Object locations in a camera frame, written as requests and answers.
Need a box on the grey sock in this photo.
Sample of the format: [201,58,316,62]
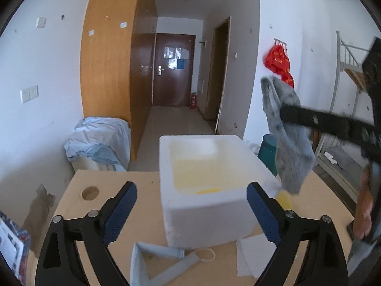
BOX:
[260,76,316,195]

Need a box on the wooden wardrobe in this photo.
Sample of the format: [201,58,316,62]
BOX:
[80,0,158,162]

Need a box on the person's right hand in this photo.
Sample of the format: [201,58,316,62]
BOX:
[353,167,376,240]

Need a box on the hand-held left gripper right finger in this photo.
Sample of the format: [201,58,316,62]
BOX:
[246,181,349,286]

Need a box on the white light switch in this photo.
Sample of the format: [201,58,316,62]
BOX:
[20,85,39,103]

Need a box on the white metal bunk bed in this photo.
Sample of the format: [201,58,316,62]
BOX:
[314,31,381,204]

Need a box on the light blue face mask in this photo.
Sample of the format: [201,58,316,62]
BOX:
[130,241,216,286]

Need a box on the grey bedding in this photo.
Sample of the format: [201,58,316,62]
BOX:
[324,147,359,171]

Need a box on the printed box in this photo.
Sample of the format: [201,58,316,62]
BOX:
[0,211,32,281]

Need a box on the yellow foam fruit net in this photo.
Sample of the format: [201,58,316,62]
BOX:
[275,189,295,210]

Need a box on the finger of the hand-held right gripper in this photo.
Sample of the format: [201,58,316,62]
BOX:
[280,104,362,144]

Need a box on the large red bag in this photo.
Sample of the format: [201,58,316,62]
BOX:
[263,43,291,74]

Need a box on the dark brown door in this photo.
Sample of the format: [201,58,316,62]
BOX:
[153,33,196,107]

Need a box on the person's grey clothing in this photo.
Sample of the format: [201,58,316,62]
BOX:
[347,238,373,275]

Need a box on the white foam box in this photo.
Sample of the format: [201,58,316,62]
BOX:
[159,135,282,250]

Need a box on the teal trash bin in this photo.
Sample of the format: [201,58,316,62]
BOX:
[257,134,279,176]

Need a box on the wooden doorway frame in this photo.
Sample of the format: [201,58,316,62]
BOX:
[205,16,232,135]

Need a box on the small red bag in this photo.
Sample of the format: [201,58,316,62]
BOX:
[281,72,295,89]

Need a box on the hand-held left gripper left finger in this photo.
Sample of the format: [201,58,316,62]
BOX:
[34,181,138,286]

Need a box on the white tissue paper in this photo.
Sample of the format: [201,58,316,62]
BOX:
[236,234,282,277]

